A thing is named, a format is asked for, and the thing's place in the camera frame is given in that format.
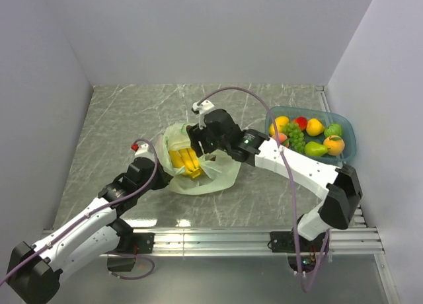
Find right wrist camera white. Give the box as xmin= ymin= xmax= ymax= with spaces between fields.
xmin=192 ymin=100 xmax=215 ymax=129

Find green fruit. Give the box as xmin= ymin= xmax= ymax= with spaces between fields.
xmin=304 ymin=141 xmax=329 ymax=157

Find teal transparent plastic tray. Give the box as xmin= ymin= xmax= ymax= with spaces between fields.
xmin=264 ymin=106 xmax=356 ymax=165

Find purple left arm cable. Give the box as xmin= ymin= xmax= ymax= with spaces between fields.
xmin=0 ymin=138 xmax=158 ymax=284

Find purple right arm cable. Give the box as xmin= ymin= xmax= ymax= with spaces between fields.
xmin=192 ymin=87 xmax=331 ymax=293

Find pink peach with leaf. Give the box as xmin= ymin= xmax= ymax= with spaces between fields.
xmin=272 ymin=133 xmax=289 ymax=147

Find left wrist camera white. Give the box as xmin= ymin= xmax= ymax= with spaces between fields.
xmin=131 ymin=143 xmax=154 ymax=160

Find green custard apple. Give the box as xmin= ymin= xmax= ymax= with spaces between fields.
xmin=324 ymin=123 xmax=343 ymax=137

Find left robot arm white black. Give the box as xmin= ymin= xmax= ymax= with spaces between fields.
xmin=5 ymin=157 xmax=172 ymax=303

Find orange fruit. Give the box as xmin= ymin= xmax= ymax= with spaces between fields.
xmin=323 ymin=135 xmax=345 ymax=156

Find yellow bananas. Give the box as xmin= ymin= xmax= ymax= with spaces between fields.
xmin=169 ymin=148 xmax=203 ymax=180

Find green grape bunch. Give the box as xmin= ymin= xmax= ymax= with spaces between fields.
xmin=282 ymin=122 xmax=305 ymax=154

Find red yellow mango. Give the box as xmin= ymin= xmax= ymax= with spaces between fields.
xmin=293 ymin=116 xmax=308 ymax=131

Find yellow lemon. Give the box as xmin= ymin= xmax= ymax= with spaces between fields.
xmin=305 ymin=118 xmax=325 ymax=137

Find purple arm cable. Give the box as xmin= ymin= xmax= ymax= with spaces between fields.
xmin=192 ymin=87 xmax=331 ymax=293
xmin=0 ymin=138 xmax=158 ymax=284

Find black box under rail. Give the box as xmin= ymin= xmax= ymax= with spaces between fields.
xmin=106 ymin=256 xmax=136 ymax=272

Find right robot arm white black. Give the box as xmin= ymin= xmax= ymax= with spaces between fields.
xmin=187 ymin=104 xmax=362 ymax=252

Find green printed plastic bag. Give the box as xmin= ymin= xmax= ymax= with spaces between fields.
xmin=155 ymin=123 xmax=241 ymax=196

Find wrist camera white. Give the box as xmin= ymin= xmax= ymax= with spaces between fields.
xmin=192 ymin=100 xmax=215 ymax=129
xmin=131 ymin=143 xmax=154 ymax=160

